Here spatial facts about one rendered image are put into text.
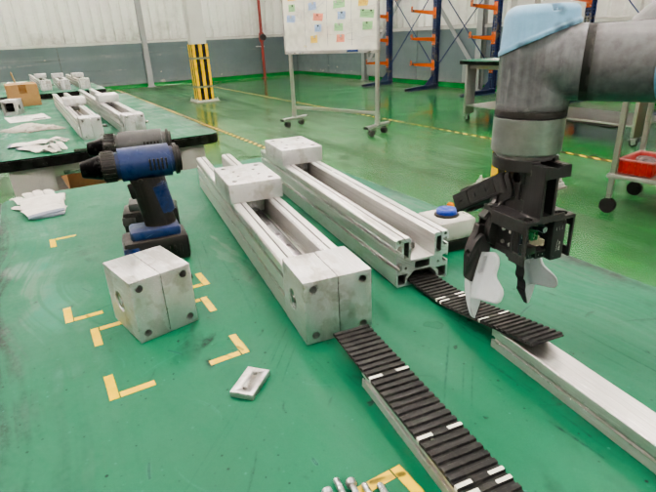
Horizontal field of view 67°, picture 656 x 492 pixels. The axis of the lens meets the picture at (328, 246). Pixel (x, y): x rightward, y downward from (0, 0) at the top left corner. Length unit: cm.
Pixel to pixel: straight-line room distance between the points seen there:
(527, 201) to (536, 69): 14
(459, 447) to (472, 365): 18
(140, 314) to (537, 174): 54
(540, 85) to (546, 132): 5
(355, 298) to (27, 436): 42
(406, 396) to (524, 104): 33
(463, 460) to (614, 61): 39
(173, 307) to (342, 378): 27
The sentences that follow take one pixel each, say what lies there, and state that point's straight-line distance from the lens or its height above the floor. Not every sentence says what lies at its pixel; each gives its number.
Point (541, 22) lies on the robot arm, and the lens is 57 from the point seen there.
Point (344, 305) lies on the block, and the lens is 69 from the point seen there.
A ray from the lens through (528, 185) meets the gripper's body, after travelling 59.
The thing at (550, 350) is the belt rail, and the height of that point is 81.
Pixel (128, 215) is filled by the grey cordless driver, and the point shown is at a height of 83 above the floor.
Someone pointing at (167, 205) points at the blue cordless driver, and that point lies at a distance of 100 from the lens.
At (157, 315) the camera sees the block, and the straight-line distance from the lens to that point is 76.
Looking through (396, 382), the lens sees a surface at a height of 81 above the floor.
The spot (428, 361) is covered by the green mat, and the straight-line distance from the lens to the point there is 67.
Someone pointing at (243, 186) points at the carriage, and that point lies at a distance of 102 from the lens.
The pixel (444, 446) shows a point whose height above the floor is 81.
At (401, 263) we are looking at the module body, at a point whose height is 82.
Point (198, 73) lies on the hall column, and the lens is 1085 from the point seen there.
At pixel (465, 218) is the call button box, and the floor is 84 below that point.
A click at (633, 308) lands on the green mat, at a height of 78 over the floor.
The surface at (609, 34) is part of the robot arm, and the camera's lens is 58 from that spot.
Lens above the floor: 117
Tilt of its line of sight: 23 degrees down
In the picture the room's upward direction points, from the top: 3 degrees counter-clockwise
